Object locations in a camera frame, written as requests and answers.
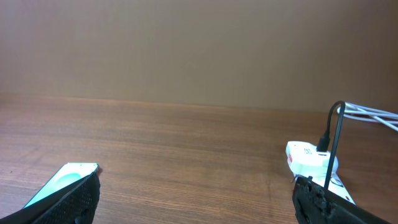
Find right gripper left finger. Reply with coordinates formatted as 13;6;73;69
1;171;100;224

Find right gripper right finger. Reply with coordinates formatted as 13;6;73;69
292;176;389;224

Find Galaxy smartphone teal screen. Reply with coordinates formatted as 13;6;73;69
24;162;99;208

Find black USB charging cable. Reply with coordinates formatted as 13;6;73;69
316;100;346;191

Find white USB charger plug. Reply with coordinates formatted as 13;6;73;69
285;141;330;177

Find white power strip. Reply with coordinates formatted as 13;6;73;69
312;173;355;205

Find white cables in corner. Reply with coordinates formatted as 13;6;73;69
336;101;398;133

